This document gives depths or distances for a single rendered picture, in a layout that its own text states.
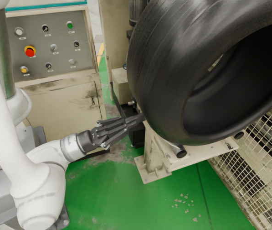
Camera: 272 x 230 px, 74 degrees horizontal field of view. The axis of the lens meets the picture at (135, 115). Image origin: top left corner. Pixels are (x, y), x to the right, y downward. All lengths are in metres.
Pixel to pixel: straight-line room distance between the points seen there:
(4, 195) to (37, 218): 0.44
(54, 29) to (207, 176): 1.59
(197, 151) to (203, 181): 0.89
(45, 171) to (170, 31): 0.46
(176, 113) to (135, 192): 1.20
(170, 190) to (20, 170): 1.32
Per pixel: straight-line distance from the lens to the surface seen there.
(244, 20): 0.47
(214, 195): 1.74
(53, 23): 1.10
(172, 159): 0.77
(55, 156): 0.64
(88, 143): 0.63
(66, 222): 1.61
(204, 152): 0.91
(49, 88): 1.22
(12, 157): 0.51
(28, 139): 1.10
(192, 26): 0.44
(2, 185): 0.99
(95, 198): 1.64
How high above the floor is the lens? 1.52
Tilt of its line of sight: 45 degrees down
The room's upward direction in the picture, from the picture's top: straight up
